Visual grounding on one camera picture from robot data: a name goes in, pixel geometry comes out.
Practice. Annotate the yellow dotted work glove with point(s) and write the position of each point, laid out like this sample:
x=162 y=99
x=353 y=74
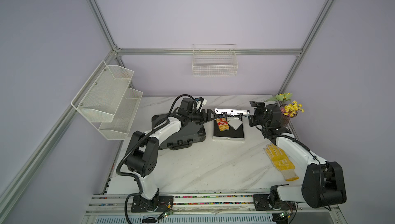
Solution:
x=281 y=162

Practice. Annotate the white wire wall basket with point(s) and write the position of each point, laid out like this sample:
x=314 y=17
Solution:
x=214 y=60

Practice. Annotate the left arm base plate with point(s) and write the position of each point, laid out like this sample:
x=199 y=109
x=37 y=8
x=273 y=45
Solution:
x=157 y=204

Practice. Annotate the aluminium frame rail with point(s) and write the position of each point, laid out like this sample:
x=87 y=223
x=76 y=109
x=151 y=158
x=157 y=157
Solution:
x=188 y=203

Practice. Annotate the dark grey poker case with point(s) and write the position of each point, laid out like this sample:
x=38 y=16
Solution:
x=180 y=133

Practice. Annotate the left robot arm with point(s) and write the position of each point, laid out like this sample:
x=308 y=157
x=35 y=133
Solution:
x=141 y=156

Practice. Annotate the yellow artificial flowers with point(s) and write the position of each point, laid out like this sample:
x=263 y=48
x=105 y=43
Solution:
x=286 y=97

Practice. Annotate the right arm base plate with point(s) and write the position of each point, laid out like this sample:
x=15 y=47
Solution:
x=262 y=202

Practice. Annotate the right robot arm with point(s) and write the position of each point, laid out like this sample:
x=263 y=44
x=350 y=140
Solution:
x=309 y=178

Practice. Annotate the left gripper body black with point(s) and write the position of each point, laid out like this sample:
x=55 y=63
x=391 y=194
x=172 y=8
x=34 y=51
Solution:
x=199 y=118

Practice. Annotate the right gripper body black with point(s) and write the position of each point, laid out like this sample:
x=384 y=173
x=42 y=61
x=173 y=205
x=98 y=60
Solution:
x=258 y=117

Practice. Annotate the purple glass vase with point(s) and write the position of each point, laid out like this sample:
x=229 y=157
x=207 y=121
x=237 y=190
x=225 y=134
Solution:
x=287 y=113

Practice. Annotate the white two-tier mesh shelf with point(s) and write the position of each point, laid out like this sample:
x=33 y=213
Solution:
x=108 y=101

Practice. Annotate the white card deck box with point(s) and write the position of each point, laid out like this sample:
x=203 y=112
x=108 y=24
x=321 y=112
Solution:
x=235 y=123

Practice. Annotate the silver aluminium poker case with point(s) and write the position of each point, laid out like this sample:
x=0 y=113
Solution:
x=231 y=134

